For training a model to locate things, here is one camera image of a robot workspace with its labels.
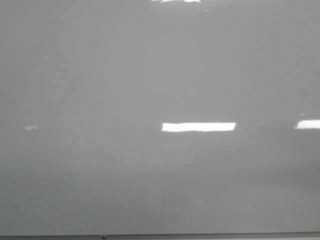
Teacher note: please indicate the white glossy whiteboard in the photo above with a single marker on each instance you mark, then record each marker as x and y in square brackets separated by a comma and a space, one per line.
[148, 117]

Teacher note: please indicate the grey aluminium whiteboard frame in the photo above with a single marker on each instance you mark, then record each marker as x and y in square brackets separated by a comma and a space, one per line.
[304, 235]

